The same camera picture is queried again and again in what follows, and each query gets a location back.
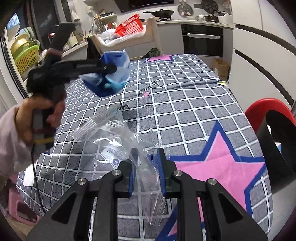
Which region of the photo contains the clear plastic zip bag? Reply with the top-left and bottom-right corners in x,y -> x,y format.
71,108 -> 166,226

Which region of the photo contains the blue wrapper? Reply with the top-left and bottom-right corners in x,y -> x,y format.
79,50 -> 130,97

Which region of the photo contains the pink sleeved left forearm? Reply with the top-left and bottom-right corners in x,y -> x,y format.
0,105 -> 32,177

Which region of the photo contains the person's left hand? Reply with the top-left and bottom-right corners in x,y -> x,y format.
15,91 -> 66,145

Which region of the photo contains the yellow green colander basket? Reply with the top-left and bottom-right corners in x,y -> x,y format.
10,33 -> 40,75

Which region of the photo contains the grey checked tablecloth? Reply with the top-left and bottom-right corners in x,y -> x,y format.
16,54 -> 273,232

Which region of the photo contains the red plastic basket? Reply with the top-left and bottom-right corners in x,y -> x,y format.
114,14 -> 144,37

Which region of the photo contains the black range hood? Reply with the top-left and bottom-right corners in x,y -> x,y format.
115,0 -> 174,13

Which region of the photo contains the cardboard box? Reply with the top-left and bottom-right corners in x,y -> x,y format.
213,58 -> 230,81

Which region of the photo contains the pink plastic stool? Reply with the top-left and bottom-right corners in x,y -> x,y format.
8,175 -> 41,225

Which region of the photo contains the built-in black oven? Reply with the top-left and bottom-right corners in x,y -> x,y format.
181,25 -> 223,57

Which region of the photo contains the black wok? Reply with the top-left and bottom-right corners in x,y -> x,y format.
143,9 -> 174,19

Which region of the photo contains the white refrigerator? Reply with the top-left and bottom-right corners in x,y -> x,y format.
229,1 -> 295,110

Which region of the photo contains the white rice cooker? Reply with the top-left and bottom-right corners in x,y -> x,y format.
218,11 -> 234,25

